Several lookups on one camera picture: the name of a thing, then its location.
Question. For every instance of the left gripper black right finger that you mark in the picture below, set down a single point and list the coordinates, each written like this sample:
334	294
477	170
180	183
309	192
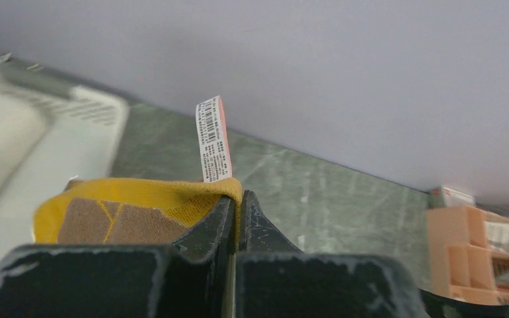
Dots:
274	278

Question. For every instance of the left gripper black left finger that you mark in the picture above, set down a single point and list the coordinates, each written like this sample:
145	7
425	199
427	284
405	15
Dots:
184	278

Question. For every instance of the brown yellow towel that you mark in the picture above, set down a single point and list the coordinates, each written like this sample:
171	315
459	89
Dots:
128	210

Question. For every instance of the orange file organizer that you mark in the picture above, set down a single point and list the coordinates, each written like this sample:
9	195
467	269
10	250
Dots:
463	265

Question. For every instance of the white barcode label tag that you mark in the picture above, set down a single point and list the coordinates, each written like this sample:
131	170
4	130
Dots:
214	148

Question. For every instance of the small white box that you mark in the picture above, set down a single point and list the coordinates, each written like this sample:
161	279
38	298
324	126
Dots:
442	197

